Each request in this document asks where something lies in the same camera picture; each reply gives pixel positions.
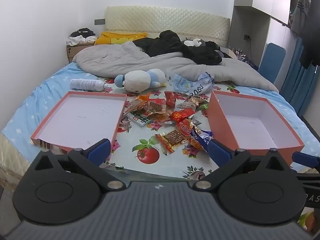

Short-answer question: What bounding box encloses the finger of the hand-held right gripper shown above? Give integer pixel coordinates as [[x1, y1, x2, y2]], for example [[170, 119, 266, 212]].
[[291, 151, 320, 182]]

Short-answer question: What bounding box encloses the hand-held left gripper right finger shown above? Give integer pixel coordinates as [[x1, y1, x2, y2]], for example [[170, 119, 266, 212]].
[[195, 139, 292, 191]]

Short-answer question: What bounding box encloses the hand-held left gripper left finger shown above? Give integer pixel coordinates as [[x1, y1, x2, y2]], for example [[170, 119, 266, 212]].
[[30, 138, 125, 192]]

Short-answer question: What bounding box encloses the pile of snack packets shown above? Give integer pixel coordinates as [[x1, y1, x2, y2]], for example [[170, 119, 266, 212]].
[[124, 91, 213, 155]]

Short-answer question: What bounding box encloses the clear brown strips snack packet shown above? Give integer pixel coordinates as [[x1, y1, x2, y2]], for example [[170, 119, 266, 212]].
[[149, 100, 167, 114]]

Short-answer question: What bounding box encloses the shallow pink cardboard box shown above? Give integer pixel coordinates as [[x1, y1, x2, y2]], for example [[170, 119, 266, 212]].
[[30, 91, 127, 153]]

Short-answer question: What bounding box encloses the deep pink cardboard box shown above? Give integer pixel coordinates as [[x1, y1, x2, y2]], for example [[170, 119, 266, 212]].
[[207, 90, 305, 155]]

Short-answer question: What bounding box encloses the floral fruit print tablecloth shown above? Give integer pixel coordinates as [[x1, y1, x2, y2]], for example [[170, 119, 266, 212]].
[[51, 79, 250, 180]]

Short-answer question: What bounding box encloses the white spray bottle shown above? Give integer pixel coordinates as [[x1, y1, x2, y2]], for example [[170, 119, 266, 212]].
[[70, 79, 109, 92]]

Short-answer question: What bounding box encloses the blue and white plastic bag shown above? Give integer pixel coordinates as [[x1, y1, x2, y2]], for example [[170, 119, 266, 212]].
[[172, 71, 215, 97]]

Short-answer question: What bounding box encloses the white and blue plush toy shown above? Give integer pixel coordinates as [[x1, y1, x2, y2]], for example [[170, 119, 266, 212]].
[[114, 69, 167, 93]]

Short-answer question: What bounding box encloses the blue curtain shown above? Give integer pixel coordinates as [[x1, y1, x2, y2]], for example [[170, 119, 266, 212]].
[[280, 36, 320, 117]]

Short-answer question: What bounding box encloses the light blue bedsheet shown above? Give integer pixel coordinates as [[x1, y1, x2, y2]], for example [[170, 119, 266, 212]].
[[0, 62, 320, 155]]

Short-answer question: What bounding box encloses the beige mattress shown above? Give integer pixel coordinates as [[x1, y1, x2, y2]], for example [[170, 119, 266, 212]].
[[0, 132, 33, 183]]

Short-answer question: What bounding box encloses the black clothing heap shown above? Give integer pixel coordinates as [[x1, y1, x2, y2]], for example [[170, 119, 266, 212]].
[[134, 30, 232, 66]]

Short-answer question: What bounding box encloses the blue chair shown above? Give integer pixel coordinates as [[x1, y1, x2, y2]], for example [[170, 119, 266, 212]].
[[258, 43, 286, 84]]

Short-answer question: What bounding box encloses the grey duvet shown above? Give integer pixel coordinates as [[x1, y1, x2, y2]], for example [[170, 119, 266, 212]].
[[76, 41, 279, 93]]

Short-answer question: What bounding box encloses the wooden nightstand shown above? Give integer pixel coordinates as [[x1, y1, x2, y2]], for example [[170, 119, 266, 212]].
[[66, 41, 97, 64]]

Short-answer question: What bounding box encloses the yellow pillow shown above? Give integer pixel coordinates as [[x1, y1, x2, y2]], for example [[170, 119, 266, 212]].
[[94, 32, 148, 46]]

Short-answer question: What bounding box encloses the white and grey soft item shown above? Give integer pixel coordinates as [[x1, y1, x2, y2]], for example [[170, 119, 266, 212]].
[[184, 38, 207, 48]]

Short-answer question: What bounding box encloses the hanging black garment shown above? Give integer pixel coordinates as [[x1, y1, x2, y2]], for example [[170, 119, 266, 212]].
[[299, 0, 320, 69]]

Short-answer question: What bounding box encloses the hanging grey jacket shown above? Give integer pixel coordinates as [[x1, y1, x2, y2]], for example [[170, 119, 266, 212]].
[[290, 0, 311, 38]]

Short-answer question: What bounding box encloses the cream quilted headboard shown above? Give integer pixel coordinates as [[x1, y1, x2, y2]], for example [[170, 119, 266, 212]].
[[104, 6, 230, 48]]

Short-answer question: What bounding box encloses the black charger with cable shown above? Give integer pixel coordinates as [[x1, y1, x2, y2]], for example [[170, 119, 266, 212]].
[[244, 34, 252, 61]]

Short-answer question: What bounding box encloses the grey and white wall cabinet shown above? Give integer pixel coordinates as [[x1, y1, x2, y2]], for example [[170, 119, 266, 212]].
[[229, 0, 298, 64]]

